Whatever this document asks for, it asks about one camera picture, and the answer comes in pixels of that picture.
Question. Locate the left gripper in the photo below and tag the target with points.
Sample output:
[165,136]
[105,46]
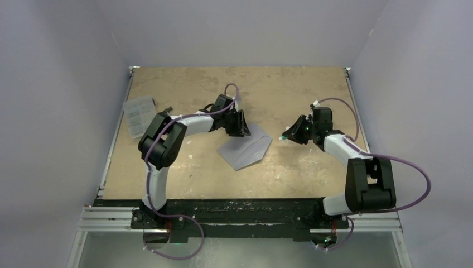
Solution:
[235,131]

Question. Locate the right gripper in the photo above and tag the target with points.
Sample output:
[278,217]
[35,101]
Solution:
[293,133]

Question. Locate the grey envelope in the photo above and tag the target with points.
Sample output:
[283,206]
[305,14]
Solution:
[240,152]

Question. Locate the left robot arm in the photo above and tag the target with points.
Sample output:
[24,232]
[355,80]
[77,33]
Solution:
[162,141]

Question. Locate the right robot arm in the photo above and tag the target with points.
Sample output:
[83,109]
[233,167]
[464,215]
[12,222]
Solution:
[369,184]

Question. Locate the clear plastic organizer box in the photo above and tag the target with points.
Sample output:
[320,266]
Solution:
[139,113]

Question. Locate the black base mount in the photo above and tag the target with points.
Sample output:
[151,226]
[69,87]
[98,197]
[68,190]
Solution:
[299,219]

